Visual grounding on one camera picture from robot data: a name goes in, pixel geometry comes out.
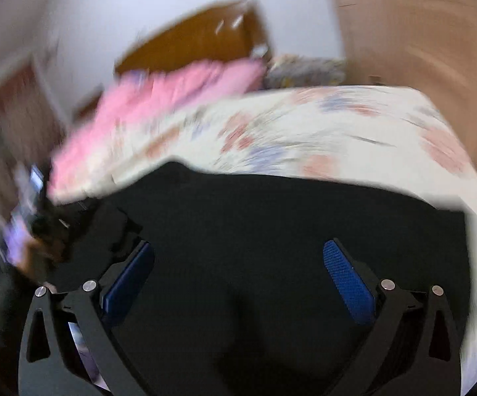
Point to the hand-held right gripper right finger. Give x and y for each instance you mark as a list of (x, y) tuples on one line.
[(348, 282)]

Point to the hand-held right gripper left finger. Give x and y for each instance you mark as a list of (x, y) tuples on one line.
[(129, 284)]

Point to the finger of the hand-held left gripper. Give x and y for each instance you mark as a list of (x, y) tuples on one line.
[(116, 227)]

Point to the black pants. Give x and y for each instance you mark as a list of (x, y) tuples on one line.
[(263, 231)]

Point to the patterned reddish curtain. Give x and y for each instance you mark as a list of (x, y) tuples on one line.
[(19, 107)]

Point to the pink quilt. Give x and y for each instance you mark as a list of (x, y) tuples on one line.
[(147, 107)]

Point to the floral bed sheet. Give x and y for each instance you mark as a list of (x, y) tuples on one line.
[(325, 132)]

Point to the wooden bed headboard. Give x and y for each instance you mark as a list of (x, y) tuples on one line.
[(197, 37)]

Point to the nightstand with floral cover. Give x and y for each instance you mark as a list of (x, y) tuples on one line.
[(304, 72)]

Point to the light wooden wardrobe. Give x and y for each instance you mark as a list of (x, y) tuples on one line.
[(420, 41)]

